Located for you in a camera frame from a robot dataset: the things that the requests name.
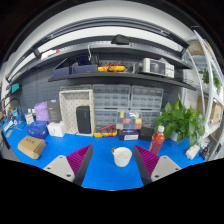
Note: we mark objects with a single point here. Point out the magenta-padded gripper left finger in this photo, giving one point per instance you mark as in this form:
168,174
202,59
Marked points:
70,166

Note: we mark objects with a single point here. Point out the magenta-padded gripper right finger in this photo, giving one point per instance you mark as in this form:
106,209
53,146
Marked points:
156,167

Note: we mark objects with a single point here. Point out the red drink bottle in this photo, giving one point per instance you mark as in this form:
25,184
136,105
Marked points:
156,141

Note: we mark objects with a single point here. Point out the white mug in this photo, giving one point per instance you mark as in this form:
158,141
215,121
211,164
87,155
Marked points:
122,159

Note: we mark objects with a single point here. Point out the plain black flat box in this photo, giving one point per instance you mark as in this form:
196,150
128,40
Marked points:
145,133

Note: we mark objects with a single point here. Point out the white adapter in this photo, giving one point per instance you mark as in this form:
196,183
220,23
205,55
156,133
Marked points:
192,152

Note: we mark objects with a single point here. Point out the black box with white label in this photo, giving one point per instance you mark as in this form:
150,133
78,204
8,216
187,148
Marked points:
128,135

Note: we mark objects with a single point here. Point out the brown cardboard box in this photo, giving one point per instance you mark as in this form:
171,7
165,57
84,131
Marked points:
31,147

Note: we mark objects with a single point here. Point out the black speaker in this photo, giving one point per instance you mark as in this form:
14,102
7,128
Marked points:
83,120

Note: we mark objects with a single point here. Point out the yellow multimeter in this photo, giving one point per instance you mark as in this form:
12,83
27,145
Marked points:
105,132

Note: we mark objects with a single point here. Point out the grey drawer cabinet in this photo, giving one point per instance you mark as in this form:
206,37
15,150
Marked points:
111,96
150,117
146,97
105,117

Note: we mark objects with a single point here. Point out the green potted plant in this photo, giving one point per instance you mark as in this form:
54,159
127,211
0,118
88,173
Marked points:
180,121

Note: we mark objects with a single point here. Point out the clear box of colourful parts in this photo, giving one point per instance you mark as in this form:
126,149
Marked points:
129,120

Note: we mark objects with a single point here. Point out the white pegboard tray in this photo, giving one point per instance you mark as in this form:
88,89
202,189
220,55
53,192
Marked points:
68,111

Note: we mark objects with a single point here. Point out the dark grey flat box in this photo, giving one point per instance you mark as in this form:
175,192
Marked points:
54,110

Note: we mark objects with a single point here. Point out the purple bag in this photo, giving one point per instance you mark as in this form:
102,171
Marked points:
41,111

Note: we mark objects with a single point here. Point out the small white labelled box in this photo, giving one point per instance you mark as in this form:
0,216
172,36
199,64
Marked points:
29,119

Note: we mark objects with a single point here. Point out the white shelf unit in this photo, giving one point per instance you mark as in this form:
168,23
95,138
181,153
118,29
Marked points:
208,73

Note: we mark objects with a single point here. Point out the teal wall box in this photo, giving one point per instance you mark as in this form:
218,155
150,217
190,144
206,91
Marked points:
15,88

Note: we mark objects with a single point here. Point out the black wall shelf unit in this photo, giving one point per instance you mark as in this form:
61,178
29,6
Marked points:
106,77

